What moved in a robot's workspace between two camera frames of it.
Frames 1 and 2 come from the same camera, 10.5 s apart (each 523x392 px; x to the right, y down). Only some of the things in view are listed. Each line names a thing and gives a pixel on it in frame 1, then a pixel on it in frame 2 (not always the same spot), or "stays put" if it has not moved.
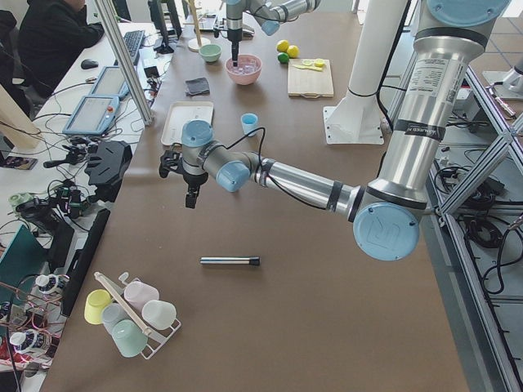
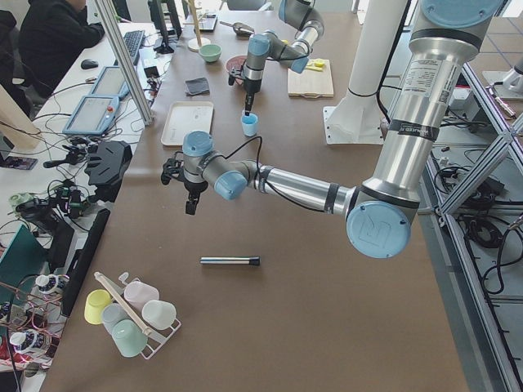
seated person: (50, 31) stays put
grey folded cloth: (197, 86) stays put
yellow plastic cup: (96, 301) stays put
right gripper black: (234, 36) → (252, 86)
